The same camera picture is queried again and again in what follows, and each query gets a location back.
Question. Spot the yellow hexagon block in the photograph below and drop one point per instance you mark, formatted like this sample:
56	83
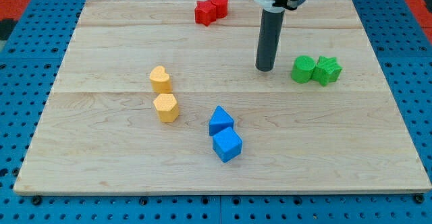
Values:
167	108

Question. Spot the wooden board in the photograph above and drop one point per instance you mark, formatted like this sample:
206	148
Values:
148	102

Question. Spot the blue triangle block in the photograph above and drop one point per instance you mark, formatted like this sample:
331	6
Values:
219	121

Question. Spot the blue cube block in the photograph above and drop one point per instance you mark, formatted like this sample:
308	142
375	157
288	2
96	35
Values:
227	144

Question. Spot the yellow heart block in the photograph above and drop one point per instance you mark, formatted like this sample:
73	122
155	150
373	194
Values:
160	80

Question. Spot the red star block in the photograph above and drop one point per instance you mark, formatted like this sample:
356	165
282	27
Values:
205	12

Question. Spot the green cylinder block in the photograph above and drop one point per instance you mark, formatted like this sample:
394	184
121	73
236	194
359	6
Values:
303	69

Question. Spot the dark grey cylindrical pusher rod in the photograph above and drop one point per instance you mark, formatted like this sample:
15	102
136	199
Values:
270	30

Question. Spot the red cylinder block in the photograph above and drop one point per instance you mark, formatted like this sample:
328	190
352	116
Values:
221	7

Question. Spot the green star block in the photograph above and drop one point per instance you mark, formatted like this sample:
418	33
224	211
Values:
327	70

